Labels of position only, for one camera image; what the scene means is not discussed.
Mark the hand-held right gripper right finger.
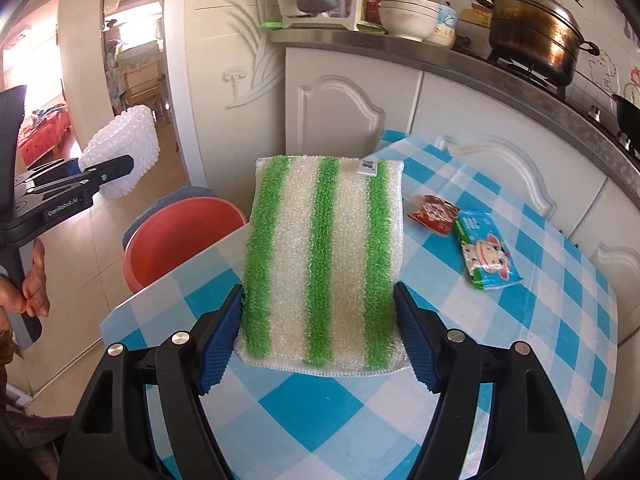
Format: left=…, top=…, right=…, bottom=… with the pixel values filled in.
left=393, top=281, right=586, bottom=480

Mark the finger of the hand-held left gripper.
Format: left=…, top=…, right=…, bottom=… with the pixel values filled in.
left=17, top=155, right=136, bottom=200

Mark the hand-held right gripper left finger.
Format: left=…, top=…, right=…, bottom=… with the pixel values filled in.
left=57, top=284, right=244, bottom=480

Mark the white foam fruit net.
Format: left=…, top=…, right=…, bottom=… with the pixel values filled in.
left=80, top=104, right=161, bottom=202

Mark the red plastic basin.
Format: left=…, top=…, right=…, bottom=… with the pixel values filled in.
left=123, top=196, right=249, bottom=295

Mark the green striped sponge cloth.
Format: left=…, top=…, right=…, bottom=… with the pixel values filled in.
left=234, top=155, right=412, bottom=378

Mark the person's left hand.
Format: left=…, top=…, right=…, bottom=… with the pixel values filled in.
left=0, top=237, right=51, bottom=318

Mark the blue plastic stool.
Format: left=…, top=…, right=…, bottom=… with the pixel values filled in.
left=121, top=186, right=221, bottom=251

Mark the red bed cover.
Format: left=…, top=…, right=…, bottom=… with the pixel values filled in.
left=17, top=110, right=71, bottom=168

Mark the blue checked tablecloth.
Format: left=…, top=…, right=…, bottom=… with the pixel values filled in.
left=99, top=130, right=621, bottom=480

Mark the wooden table with lace cloth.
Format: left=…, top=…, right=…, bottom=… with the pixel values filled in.
left=117, top=42, right=166, bottom=121

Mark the blue cartoon snack packet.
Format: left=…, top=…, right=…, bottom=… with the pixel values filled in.
left=452, top=209, right=523, bottom=292

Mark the red snack packet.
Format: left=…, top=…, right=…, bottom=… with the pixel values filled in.
left=407, top=194, right=461, bottom=237

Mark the frosted glass sliding door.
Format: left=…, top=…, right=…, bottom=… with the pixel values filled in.
left=165, top=0, right=291, bottom=201

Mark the white arched cabinet door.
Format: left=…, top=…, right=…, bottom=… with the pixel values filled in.
left=415, top=70, right=621, bottom=241
left=285, top=47, right=426, bottom=196
left=550, top=180, right=640, bottom=351

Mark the grey ladle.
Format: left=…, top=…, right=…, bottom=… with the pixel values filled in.
left=296, top=0, right=338, bottom=15

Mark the grey kitchen countertop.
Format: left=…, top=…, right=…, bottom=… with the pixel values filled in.
left=265, top=27, right=640, bottom=211

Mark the gas stove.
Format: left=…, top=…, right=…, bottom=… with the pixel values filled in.
left=452, top=35, right=640, bottom=153

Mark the black wok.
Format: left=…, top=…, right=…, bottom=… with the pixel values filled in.
left=611, top=92, right=640, bottom=133

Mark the cartoon print cup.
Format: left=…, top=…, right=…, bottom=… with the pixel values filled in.
left=432, top=0, right=460, bottom=50

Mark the stack of white bowls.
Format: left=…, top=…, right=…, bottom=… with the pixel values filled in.
left=377, top=0, right=441, bottom=42

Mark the brass steamer pot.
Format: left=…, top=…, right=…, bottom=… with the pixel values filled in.
left=475, top=0, right=601, bottom=86

